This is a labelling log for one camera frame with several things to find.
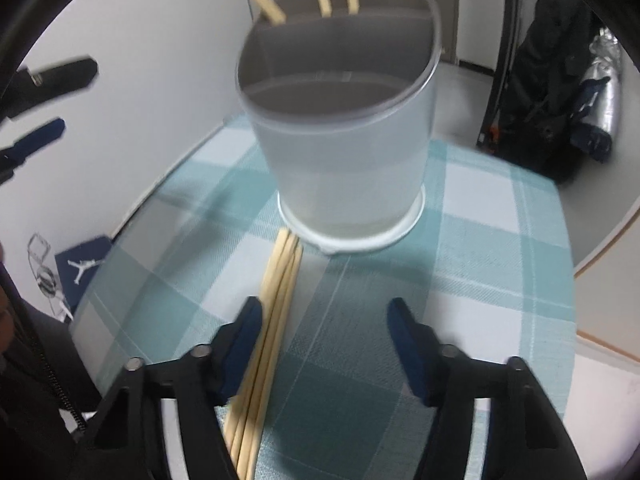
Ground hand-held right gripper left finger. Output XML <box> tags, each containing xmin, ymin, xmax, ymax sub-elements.
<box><xmin>75</xmin><ymin>296</ymin><xmax>263</xmax><ymax>480</ymax></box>

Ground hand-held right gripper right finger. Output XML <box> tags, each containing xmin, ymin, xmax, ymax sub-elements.
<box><xmin>387</xmin><ymin>297</ymin><xmax>588</xmax><ymax>480</ymax></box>

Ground person's dark clothing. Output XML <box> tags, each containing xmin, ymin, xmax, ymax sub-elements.
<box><xmin>0</xmin><ymin>260</ymin><xmax>108</xmax><ymax>480</ymax></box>

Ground silver folded umbrella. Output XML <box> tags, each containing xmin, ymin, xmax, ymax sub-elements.
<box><xmin>570</xmin><ymin>30</ymin><xmax>625</xmax><ymax>162</ymax></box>

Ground teal checkered tablecloth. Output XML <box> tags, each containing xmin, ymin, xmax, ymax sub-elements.
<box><xmin>70</xmin><ymin>115</ymin><xmax>578</xmax><ymax>480</ymax></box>

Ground white printed plastic packet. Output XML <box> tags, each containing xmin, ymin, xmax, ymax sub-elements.
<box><xmin>25</xmin><ymin>232</ymin><xmax>73</xmax><ymax>321</ymax></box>

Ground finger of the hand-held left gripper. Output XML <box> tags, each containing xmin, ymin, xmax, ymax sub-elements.
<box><xmin>0</xmin><ymin>117</ymin><xmax>67</xmax><ymax>173</ymax></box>
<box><xmin>12</xmin><ymin>57</ymin><xmax>99</xmax><ymax>108</ymax></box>

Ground white grey utensil holder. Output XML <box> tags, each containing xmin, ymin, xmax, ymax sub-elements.
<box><xmin>234</xmin><ymin>0</ymin><xmax>444</xmax><ymax>256</ymax></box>

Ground black hanging jacket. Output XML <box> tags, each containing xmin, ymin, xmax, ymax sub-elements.
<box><xmin>492</xmin><ymin>0</ymin><xmax>593</xmax><ymax>184</ymax></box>

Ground white cabinet with wood trim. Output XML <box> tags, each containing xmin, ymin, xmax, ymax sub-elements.
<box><xmin>570</xmin><ymin>150</ymin><xmax>640</xmax><ymax>366</ymax></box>

